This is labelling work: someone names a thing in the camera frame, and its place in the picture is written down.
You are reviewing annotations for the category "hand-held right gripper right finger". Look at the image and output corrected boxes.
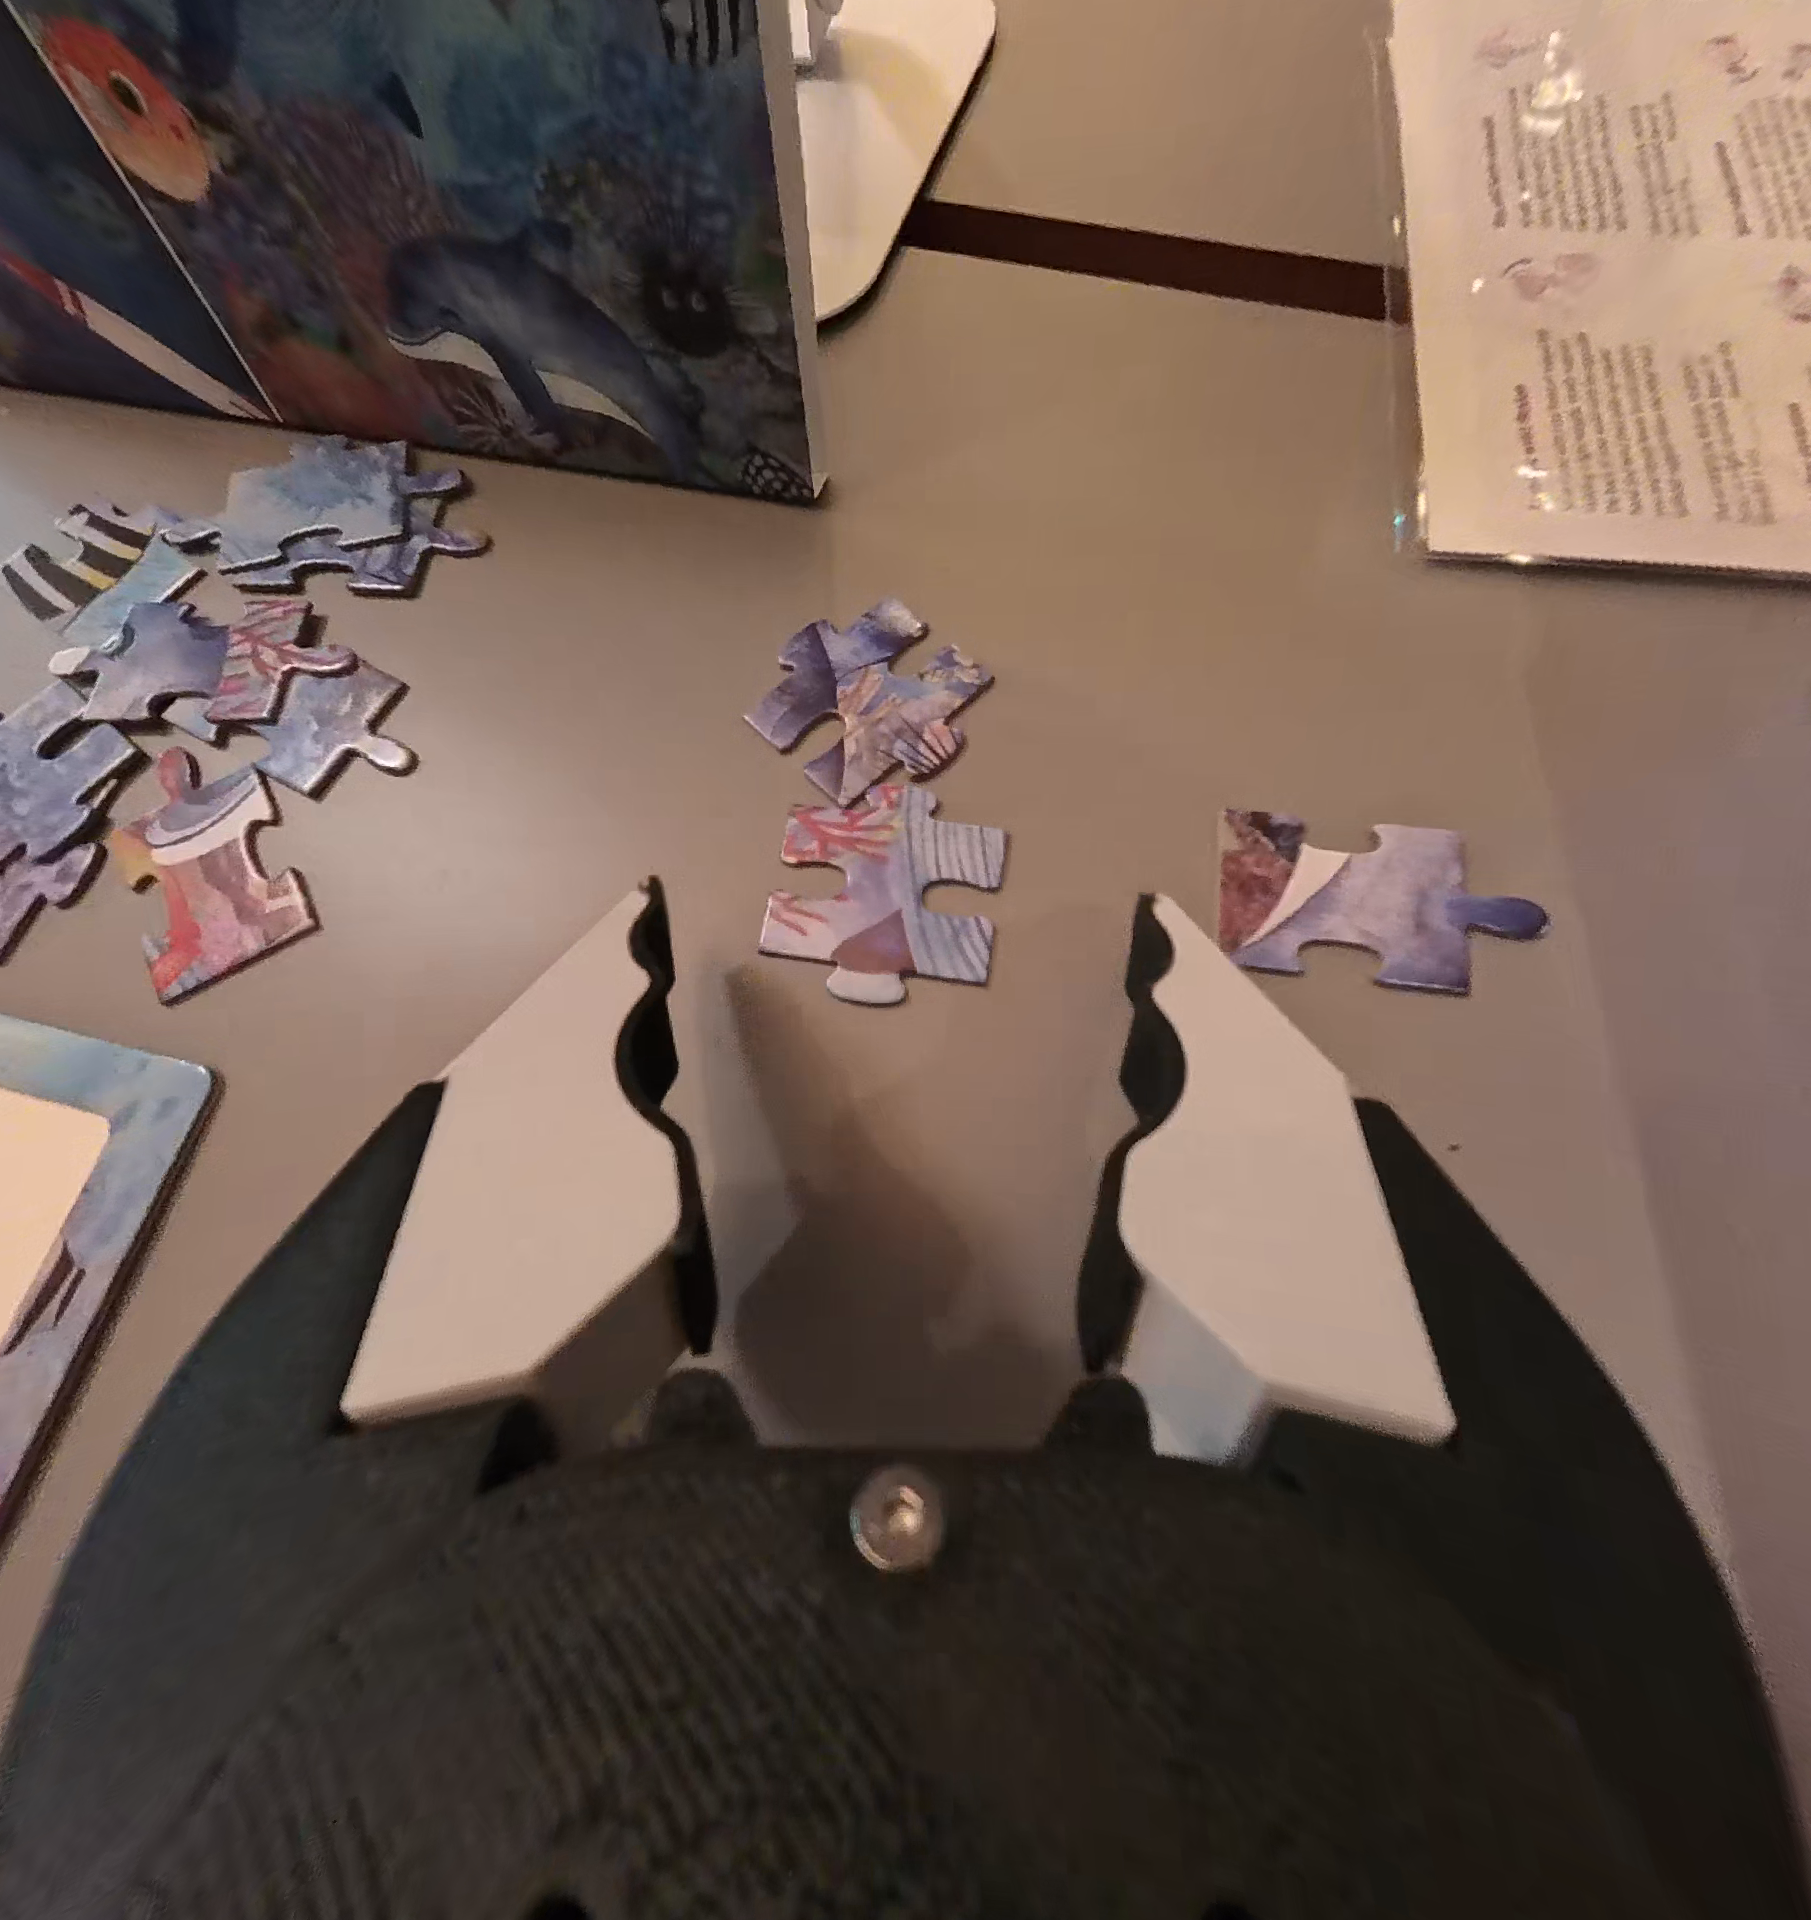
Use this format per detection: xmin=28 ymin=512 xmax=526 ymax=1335
xmin=1077 ymin=891 xmax=1455 ymax=1469

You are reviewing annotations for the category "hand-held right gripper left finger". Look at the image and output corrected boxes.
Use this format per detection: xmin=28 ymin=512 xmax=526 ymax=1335
xmin=340 ymin=876 xmax=720 ymax=1423

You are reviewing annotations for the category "ocean jigsaw puzzle board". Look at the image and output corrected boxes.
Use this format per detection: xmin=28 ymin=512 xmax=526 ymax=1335
xmin=0 ymin=996 xmax=224 ymax=1660

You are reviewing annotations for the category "coral and striped puzzle piece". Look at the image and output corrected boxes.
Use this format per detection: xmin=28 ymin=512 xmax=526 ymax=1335
xmin=760 ymin=779 xmax=1012 ymax=1008

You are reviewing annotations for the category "purple white tabbed puzzle piece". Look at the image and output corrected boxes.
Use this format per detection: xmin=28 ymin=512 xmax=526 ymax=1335
xmin=1215 ymin=806 xmax=1551 ymax=996

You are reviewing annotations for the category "purple blue puzzle piece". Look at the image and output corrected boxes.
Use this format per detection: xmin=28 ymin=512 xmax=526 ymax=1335
xmin=740 ymin=595 xmax=930 ymax=752

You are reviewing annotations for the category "pink lined coral puzzle piece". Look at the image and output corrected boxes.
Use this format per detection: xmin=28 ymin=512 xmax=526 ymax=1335
xmin=808 ymin=643 xmax=998 ymax=811

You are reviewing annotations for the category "pile of loose puzzle pieces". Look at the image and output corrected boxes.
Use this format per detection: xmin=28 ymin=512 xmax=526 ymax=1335
xmin=0 ymin=431 xmax=490 ymax=1008

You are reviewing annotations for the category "printed sheet in clear sleeve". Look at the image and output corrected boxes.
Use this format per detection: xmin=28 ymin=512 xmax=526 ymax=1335
xmin=1385 ymin=0 xmax=1811 ymax=582

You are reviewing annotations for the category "illustrated puzzle box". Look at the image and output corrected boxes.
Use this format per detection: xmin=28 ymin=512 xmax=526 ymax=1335
xmin=0 ymin=0 xmax=832 ymax=507

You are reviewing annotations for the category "white stand base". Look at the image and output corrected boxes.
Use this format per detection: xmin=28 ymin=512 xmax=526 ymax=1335
xmin=792 ymin=0 xmax=998 ymax=328

